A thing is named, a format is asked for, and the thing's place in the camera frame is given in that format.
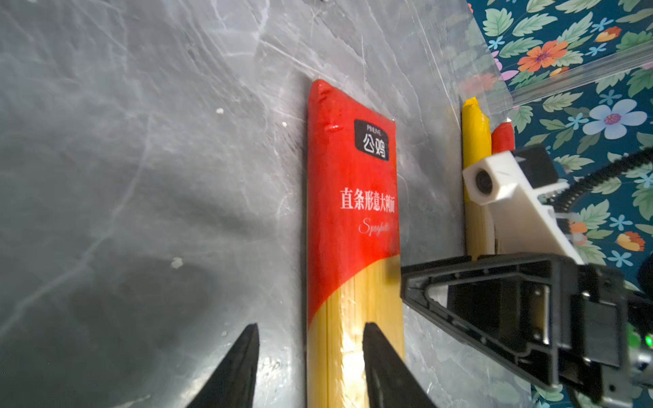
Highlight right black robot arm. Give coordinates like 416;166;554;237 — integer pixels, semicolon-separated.
401;146;652;407

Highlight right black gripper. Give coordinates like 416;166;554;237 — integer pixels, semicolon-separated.
401;253;652;403

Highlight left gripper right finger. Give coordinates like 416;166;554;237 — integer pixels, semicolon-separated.
362;322;436;408

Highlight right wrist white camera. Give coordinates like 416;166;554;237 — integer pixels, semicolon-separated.
478;145;586;265

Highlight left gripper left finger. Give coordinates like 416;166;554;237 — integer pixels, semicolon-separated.
187;323;260;408

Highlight yellow pasta bag leftmost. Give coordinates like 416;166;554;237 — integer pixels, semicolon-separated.
461;98;496;259

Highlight red spaghetti bag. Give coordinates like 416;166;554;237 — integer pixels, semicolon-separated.
307;80;405;407
491;122;515;155

